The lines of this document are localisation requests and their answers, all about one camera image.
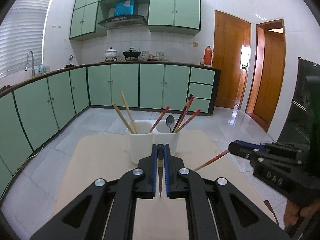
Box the red patterned chopstick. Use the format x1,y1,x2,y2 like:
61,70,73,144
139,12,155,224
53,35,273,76
194,150,229,171
173,96,195,133
150,106,170,133
175,108,201,133

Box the black chopstick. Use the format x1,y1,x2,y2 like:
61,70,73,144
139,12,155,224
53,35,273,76
171,94,194,133
157,150,163,197

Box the plain bamboo chopstick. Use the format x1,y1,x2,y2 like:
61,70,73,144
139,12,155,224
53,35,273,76
120,90,138,134
112,102,135,134

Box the metal spoon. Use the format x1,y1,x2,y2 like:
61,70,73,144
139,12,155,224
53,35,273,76
165,115,175,133

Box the green lower kitchen cabinets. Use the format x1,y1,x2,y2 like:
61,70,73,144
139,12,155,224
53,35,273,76
1,61,221,190

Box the green kitchen cabinets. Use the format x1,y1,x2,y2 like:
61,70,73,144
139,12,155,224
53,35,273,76
1,61,221,190
69,0,201,41

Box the chrome kitchen faucet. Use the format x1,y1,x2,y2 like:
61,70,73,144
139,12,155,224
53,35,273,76
24,50,35,77

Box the green upper kitchen cabinets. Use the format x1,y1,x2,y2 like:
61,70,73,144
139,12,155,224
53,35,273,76
69,0,201,41

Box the right hand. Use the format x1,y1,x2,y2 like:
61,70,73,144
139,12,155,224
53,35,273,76
284,199,320,226

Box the wooden door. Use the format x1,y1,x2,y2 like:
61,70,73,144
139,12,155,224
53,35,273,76
246,19,286,131
212,10,251,109

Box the white two-compartment utensil holder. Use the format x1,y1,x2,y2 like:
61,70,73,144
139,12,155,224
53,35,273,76
126,120,180,164

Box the orange thermos flask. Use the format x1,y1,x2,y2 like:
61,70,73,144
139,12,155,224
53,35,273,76
203,46,214,66

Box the small kettle on counter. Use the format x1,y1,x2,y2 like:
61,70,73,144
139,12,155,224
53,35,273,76
66,55,75,68

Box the white cooking pot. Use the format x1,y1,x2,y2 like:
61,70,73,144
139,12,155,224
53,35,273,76
104,47,118,62

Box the black wok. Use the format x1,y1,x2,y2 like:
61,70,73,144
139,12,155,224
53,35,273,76
123,47,141,61

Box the glass jars on counter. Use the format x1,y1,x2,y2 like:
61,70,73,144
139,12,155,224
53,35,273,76
140,51,170,61

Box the range hood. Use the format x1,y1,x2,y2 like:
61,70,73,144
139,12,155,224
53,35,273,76
98,15,148,29

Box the white window blinds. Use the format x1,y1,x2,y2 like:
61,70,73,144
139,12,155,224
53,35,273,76
1,0,52,78

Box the blue box on hood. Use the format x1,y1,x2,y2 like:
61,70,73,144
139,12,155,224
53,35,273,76
114,0,136,16

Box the white power cable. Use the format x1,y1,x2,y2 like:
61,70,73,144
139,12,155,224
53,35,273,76
12,143,45,176

